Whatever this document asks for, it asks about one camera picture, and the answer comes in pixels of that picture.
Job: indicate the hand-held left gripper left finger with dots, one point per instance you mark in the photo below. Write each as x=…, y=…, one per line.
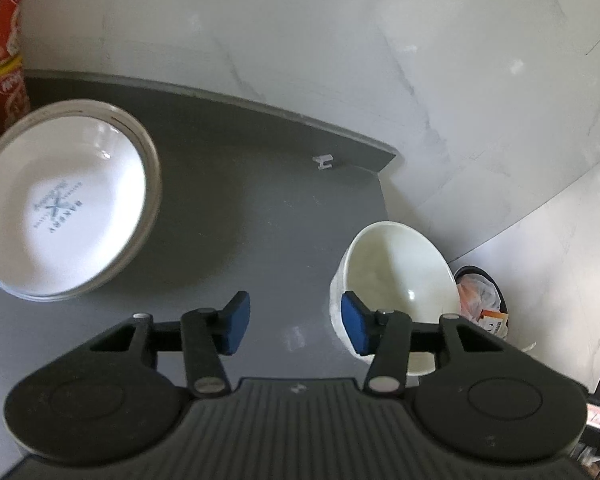
x=235, y=322

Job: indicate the small white clip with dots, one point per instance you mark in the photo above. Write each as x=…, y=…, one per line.
x=323, y=161

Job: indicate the silver rimmed white plate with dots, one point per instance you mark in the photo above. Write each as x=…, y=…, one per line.
x=153, y=160

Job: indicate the black trash bin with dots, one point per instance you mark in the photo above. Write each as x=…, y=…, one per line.
x=480, y=300

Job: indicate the red yellow printed container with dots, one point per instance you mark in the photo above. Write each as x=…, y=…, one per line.
x=2, y=35

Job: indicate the plain white bowl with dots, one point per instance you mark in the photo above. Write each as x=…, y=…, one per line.
x=405, y=260

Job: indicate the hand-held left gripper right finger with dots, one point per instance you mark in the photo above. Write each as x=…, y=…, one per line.
x=355, y=322

